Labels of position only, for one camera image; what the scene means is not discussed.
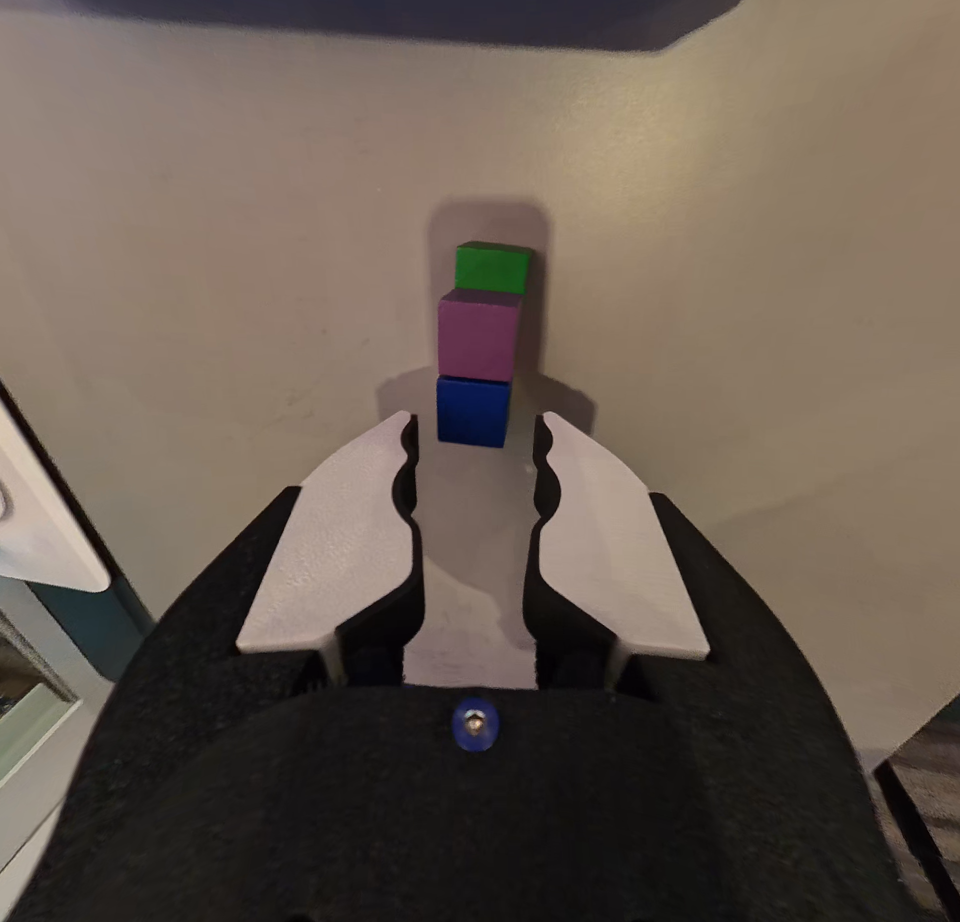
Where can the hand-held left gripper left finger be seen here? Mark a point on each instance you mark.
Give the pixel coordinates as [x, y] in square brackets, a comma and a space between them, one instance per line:
[330, 562]

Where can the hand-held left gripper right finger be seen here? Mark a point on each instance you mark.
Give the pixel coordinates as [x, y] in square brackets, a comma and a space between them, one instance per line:
[622, 562]

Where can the blue wooden cube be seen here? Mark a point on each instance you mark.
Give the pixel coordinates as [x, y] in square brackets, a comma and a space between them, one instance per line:
[472, 412]

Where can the purple wooden cube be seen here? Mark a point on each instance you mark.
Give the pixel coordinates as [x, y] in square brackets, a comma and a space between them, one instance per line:
[480, 337]

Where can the green wooden cube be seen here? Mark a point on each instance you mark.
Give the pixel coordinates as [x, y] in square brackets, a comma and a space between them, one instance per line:
[491, 269]

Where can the black table leg frame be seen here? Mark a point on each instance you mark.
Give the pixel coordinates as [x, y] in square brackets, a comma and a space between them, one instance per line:
[919, 839]

